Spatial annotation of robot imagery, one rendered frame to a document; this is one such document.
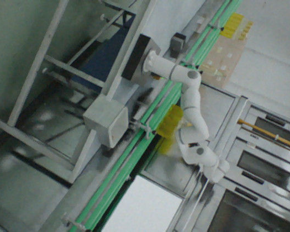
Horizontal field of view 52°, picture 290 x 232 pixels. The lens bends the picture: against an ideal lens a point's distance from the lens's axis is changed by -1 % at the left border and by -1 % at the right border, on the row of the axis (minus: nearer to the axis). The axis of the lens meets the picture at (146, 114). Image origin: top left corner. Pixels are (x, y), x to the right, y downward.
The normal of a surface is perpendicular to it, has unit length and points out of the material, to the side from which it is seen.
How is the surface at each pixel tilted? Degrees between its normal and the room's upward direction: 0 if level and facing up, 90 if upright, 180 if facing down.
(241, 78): 90
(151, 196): 90
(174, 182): 90
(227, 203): 90
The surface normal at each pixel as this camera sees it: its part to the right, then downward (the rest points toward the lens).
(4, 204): 0.03, -0.56
